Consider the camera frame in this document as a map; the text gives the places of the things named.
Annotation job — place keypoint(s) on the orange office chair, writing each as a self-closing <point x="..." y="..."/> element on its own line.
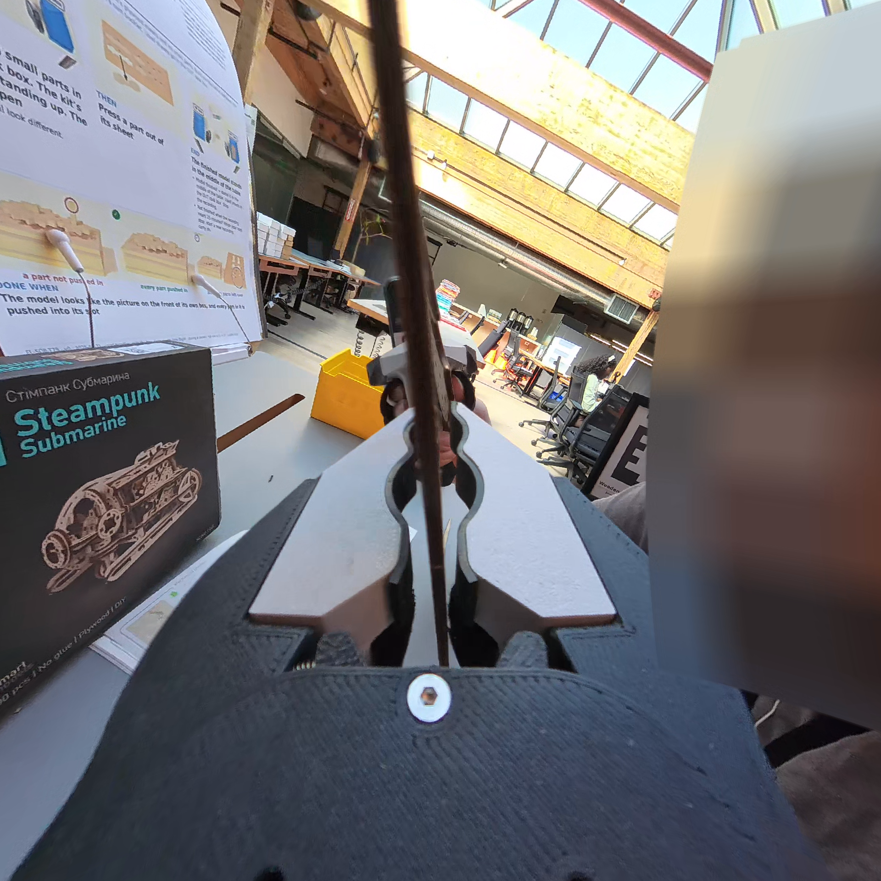
<point x="513" y="357"/>

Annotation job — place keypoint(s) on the stack of colourful boxes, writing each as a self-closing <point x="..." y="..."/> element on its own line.
<point x="447" y="298"/>

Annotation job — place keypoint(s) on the long office desk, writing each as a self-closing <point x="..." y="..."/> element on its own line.
<point x="317" y="271"/>

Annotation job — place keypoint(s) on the black and white sign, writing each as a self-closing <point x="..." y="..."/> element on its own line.
<point x="623" y="446"/>

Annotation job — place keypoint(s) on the black model kit box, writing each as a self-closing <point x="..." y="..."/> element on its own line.
<point x="103" y="495"/>

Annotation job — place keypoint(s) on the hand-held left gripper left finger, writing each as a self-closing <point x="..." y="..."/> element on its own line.
<point x="330" y="543"/>

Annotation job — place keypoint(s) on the wooden parts sheet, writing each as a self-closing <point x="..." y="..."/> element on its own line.
<point x="406" y="206"/>

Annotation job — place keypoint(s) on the white instruction poster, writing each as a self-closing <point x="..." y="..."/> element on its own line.
<point x="137" y="172"/>

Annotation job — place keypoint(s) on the thin wooden strip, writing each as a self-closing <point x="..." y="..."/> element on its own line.
<point x="258" y="419"/>

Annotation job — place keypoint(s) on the black office chair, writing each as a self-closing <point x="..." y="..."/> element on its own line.
<point x="585" y="433"/>

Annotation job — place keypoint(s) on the person's right hand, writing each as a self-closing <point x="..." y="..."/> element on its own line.
<point x="447" y="457"/>

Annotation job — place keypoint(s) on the yellow plastic bin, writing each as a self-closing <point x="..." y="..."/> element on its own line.
<point x="341" y="398"/>

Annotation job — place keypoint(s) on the person's grey clothing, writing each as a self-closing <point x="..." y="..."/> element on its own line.
<point x="833" y="811"/>

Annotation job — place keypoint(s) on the stack of white boxes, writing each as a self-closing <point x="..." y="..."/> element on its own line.
<point x="275" y="237"/>

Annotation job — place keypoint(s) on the open instruction booklet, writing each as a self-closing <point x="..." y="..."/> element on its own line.
<point x="151" y="612"/>

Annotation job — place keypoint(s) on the grey ventilation duct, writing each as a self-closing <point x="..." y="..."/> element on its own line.
<point x="495" y="240"/>

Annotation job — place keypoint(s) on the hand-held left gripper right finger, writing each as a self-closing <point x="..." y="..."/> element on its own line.
<point x="529" y="550"/>

